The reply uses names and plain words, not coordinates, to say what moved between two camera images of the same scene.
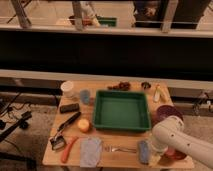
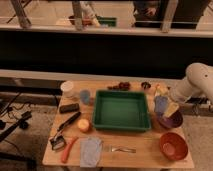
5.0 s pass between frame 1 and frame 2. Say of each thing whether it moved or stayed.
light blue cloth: stayed
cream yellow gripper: moved
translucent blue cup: stayed
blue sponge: moved
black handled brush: stayed
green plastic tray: stayed
